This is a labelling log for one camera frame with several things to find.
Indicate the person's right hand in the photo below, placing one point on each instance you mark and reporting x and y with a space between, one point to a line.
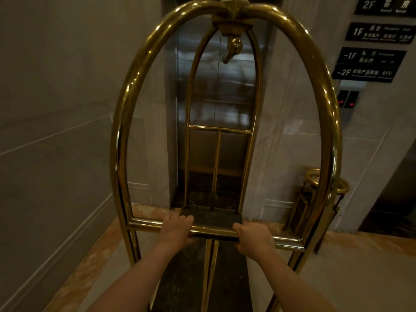
255 238

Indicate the steel elevator door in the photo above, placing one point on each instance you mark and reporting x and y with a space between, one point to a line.
221 94

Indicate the gold ashtray bin stand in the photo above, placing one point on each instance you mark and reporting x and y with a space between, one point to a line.
307 198

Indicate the gold brass luggage cart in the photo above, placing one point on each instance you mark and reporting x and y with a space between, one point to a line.
224 133

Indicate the person's left hand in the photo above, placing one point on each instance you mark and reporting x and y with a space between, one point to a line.
174 231

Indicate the person's left forearm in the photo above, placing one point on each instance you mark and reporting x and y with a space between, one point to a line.
133 279

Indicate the person's right forearm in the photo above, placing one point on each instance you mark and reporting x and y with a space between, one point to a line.
292 285

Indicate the black floor directory sign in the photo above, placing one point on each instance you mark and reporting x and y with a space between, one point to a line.
378 33
370 56
385 4
365 73

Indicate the person's right thumb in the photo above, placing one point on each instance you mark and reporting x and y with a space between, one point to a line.
238 243

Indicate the elevator call button panel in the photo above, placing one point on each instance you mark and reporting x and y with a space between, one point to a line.
347 100

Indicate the person's left thumb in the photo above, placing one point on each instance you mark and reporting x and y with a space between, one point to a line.
191 240

